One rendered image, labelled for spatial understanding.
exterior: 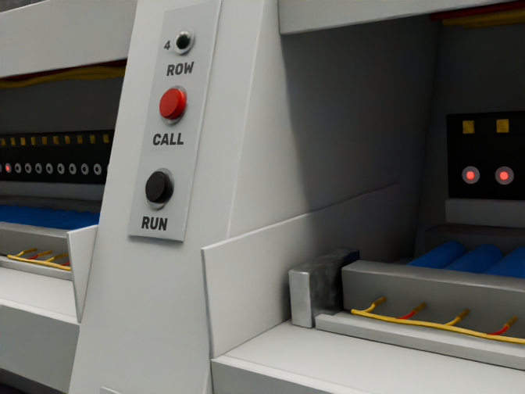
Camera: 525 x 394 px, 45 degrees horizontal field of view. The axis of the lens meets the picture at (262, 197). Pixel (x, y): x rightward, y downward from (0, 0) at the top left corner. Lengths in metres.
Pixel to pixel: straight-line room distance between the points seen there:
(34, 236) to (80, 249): 0.16
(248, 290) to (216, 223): 0.03
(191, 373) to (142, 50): 0.18
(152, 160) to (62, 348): 0.12
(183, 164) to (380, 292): 0.11
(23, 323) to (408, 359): 0.23
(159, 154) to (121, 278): 0.07
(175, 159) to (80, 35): 0.14
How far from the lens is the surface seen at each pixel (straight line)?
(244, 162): 0.29
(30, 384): 0.69
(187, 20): 0.34
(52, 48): 0.46
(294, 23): 0.32
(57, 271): 0.46
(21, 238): 0.53
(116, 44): 0.41
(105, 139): 0.62
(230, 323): 0.29
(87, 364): 0.35
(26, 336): 0.41
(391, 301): 0.31
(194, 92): 0.32
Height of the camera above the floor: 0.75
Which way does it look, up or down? 7 degrees up
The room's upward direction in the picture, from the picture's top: 8 degrees clockwise
